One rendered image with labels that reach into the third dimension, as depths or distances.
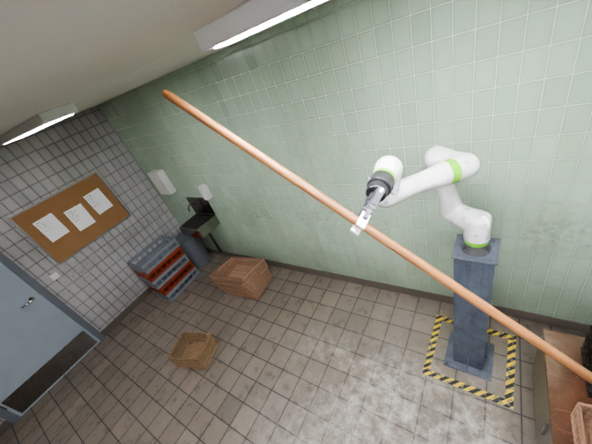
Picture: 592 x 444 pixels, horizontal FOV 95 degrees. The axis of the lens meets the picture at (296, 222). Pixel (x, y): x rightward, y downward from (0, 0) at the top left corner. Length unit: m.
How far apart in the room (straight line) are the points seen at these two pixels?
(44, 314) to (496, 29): 4.92
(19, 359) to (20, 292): 0.78
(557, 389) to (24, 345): 4.90
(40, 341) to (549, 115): 5.19
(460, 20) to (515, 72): 0.39
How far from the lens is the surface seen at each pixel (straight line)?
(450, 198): 1.74
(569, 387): 2.24
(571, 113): 2.05
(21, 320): 4.58
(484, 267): 1.87
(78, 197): 4.47
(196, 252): 4.63
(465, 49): 1.92
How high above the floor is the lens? 2.50
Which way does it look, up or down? 32 degrees down
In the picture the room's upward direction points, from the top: 22 degrees counter-clockwise
